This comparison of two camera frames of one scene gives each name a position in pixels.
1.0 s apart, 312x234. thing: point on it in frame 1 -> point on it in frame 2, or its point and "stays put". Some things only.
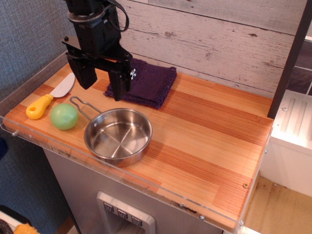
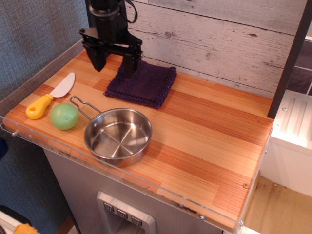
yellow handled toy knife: x=36 y=110 stays put
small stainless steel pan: x=117 y=137 stays put
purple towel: x=148 y=84 stays put
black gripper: x=97 y=44 -> x=110 y=34
